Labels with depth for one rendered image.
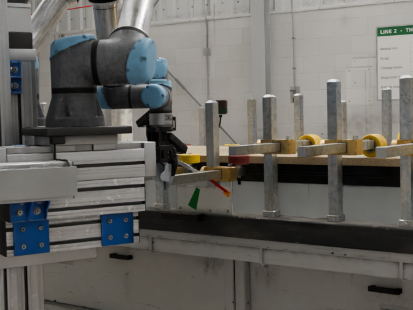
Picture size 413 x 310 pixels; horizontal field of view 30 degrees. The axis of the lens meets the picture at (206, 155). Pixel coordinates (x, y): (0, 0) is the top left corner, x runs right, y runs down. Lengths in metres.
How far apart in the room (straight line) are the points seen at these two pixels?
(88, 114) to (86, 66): 0.12
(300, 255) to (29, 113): 1.07
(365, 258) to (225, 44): 8.59
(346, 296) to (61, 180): 1.40
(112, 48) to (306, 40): 8.55
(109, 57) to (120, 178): 0.31
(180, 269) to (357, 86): 7.09
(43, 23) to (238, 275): 1.23
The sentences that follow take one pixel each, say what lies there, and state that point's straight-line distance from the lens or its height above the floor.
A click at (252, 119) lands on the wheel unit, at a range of 4.02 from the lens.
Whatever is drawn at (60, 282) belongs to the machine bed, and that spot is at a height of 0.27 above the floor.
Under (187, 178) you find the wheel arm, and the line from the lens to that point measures 2.63.
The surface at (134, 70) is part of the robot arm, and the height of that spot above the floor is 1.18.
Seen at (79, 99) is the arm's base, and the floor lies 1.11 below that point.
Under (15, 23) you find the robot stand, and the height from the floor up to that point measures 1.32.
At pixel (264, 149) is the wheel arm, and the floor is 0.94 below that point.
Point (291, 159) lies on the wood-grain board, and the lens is 2.85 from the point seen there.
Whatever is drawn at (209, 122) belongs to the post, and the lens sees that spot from 2.82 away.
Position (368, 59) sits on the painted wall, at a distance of 10.10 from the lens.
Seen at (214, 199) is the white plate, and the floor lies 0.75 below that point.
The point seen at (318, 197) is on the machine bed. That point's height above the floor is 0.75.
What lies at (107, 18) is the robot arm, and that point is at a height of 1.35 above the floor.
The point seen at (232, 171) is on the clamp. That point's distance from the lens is 2.78.
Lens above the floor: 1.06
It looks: 3 degrees down
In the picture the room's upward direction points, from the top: 1 degrees counter-clockwise
